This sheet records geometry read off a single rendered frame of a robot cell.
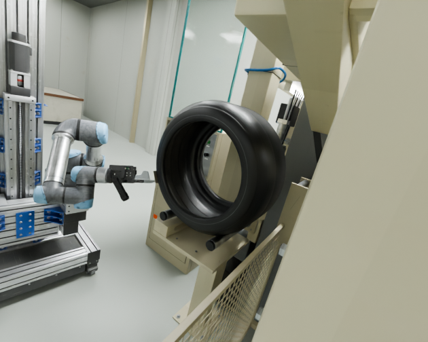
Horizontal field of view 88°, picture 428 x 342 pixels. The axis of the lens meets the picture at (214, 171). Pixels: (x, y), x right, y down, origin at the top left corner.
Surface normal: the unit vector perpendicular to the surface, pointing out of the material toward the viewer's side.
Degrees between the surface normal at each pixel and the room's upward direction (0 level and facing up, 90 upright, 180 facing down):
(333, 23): 162
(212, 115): 79
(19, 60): 90
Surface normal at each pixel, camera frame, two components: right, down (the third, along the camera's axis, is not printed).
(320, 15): -0.39, 0.92
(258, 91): -0.55, 0.11
